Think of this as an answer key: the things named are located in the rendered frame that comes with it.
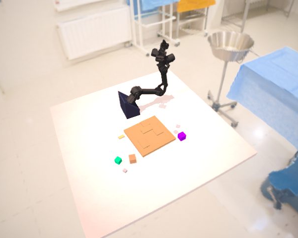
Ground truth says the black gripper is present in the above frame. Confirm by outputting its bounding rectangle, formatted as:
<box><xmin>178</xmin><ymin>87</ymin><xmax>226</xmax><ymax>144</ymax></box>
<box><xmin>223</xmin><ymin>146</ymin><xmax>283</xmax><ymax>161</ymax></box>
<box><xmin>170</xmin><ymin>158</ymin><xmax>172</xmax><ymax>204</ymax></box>
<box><xmin>155</xmin><ymin>40</ymin><xmax>169</xmax><ymax>62</ymax></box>

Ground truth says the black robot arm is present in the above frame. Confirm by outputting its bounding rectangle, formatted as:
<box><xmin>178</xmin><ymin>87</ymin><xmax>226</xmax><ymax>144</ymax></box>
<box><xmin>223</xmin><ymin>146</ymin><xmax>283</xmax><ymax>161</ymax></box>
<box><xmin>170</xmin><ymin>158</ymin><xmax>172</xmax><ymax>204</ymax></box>
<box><xmin>125</xmin><ymin>48</ymin><xmax>175</xmax><ymax>105</ymax></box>

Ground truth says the small green cube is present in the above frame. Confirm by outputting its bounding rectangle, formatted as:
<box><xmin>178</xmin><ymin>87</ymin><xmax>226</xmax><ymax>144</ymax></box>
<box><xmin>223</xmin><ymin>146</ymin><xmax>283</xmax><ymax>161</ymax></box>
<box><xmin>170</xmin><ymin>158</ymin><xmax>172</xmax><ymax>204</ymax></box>
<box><xmin>115</xmin><ymin>156</ymin><xmax>122</xmax><ymax>165</ymax></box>

